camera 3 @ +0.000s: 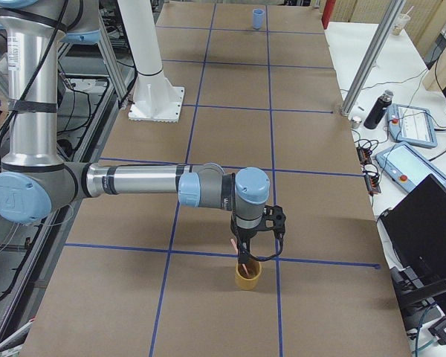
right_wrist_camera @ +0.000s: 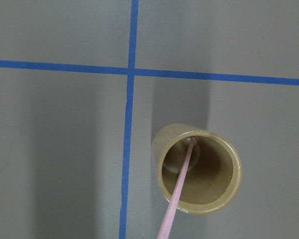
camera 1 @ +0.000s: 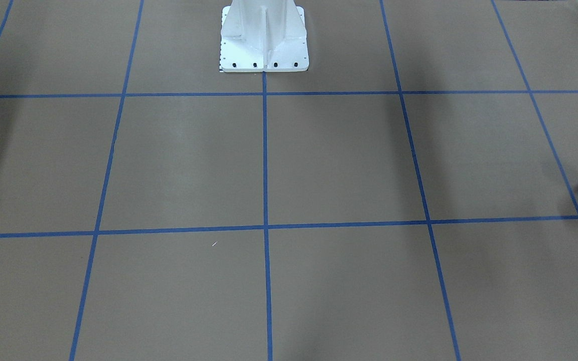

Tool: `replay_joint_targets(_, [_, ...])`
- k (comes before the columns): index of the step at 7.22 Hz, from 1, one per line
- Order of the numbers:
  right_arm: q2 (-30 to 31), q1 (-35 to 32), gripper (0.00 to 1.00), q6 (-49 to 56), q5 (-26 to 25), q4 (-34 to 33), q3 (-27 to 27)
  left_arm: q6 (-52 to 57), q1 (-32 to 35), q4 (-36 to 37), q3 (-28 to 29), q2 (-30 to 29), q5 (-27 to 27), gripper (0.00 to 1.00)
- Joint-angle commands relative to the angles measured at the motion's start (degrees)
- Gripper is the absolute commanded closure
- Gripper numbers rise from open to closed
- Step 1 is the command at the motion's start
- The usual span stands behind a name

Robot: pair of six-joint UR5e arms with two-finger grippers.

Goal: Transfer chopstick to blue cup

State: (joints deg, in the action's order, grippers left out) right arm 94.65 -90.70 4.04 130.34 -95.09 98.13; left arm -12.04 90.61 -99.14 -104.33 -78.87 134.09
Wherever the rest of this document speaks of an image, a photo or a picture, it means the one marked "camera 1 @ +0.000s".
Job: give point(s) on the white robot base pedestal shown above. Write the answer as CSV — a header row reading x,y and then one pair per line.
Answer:
x,y
263,36

